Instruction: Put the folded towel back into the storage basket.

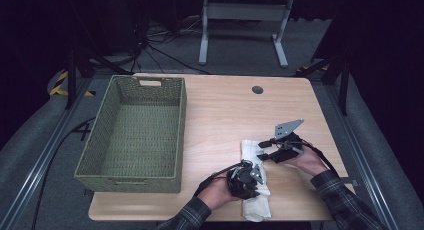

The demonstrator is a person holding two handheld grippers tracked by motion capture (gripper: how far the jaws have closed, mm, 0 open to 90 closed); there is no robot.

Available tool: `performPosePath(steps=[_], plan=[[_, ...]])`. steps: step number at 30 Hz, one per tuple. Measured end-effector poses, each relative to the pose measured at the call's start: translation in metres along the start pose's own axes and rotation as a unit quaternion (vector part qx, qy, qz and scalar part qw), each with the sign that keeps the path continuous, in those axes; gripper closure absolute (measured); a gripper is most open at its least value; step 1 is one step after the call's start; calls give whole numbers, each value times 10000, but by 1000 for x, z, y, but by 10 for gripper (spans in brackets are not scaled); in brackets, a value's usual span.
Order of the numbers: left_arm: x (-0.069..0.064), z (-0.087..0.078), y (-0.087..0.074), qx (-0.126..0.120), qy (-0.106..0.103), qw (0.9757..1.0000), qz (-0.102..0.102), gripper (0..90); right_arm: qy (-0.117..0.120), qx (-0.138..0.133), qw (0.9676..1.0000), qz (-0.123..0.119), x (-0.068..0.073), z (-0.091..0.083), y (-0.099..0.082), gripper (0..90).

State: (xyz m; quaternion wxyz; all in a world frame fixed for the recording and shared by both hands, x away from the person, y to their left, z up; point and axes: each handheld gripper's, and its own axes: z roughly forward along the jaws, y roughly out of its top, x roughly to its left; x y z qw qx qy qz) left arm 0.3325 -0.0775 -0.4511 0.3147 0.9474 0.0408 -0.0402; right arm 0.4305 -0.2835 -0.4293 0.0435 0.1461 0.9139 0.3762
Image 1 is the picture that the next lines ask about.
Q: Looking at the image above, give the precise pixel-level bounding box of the black floor cable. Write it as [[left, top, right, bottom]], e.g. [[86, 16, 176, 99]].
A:
[[31, 116, 98, 230]]

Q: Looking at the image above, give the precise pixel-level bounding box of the black tripod stand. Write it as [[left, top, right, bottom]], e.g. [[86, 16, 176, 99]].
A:
[[294, 53, 351, 117], [64, 46, 131, 111]]

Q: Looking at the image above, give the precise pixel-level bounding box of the white cloth with brown print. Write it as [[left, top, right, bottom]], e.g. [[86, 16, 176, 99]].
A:
[[240, 139, 273, 223]]

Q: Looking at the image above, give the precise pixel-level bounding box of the white metal table frame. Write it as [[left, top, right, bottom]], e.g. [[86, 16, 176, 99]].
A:
[[198, 0, 294, 69]]

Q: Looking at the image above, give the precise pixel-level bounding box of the yellow black hazard tape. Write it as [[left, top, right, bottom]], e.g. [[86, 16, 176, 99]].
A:
[[49, 70, 96, 98]]

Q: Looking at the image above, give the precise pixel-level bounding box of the green woven basket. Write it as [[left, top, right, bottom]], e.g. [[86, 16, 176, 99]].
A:
[[73, 74, 188, 194]]

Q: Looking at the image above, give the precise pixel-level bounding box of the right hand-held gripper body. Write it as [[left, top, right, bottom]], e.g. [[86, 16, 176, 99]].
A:
[[269, 118, 305, 165]]

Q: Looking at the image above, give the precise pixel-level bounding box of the person's right hand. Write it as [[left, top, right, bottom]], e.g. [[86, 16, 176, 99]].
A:
[[286, 144, 329, 177]]

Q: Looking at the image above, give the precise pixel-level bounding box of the left hand-held gripper black cable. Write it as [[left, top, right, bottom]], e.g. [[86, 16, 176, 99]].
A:
[[194, 161, 244, 196]]

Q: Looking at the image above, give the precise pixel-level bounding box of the bundle of black cables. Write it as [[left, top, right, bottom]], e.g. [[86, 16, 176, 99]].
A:
[[129, 19, 211, 76]]

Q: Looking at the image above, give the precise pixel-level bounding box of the hand-held gripper black cable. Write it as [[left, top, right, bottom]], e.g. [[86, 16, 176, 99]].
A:
[[194, 161, 244, 196], [301, 139, 340, 178]]

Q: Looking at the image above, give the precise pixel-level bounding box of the right hand-held gripper black cable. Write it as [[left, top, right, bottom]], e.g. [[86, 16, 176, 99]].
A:
[[301, 139, 340, 178]]

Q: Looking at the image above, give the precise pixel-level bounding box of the grey metal floor rail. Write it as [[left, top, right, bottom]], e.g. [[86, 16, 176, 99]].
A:
[[324, 84, 401, 230], [0, 78, 93, 230]]

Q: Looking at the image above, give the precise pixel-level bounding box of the person's left hand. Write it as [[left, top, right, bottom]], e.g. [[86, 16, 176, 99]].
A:
[[197, 176, 242, 211]]

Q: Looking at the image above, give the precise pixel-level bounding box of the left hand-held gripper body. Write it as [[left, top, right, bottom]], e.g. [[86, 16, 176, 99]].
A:
[[226, 159, 265, 200]]

